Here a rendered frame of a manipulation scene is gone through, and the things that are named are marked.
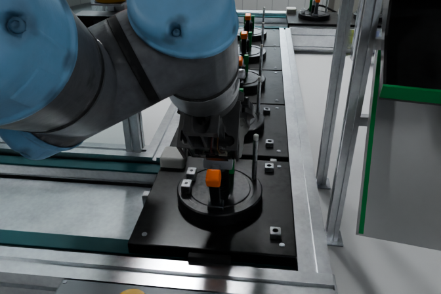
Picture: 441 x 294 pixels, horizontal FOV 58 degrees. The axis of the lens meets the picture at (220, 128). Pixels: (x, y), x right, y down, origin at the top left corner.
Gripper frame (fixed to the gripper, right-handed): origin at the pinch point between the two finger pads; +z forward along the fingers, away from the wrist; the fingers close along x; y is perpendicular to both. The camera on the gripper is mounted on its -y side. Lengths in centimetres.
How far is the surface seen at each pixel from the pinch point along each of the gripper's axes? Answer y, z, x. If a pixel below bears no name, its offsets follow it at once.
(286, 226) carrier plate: 13.4, 4.7, 10.7
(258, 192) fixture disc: 8.2, 6.9, 6.3
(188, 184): 7.9, 5.1, -5.0
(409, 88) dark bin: -1.3, -14.1, 22.7
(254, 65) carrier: -39, 53, 3
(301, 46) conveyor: -71, 95, 22
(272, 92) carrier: -24.3, 39.7, 8.9
